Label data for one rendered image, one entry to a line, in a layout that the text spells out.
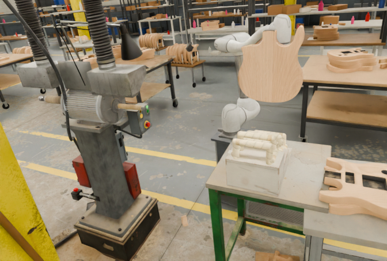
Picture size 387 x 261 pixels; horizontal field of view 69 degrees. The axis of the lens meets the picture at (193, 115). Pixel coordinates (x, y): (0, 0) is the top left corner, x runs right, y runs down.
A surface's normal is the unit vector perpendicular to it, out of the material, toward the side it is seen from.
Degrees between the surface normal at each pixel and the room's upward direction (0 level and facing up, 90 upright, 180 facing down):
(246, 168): 90
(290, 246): 0
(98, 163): 90
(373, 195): 0
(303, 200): 0
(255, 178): 90
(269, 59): 91
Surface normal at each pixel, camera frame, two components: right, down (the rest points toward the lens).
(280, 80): -0.43, 0.43
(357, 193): -0.10, -0.90
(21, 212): 0.91, 0.09
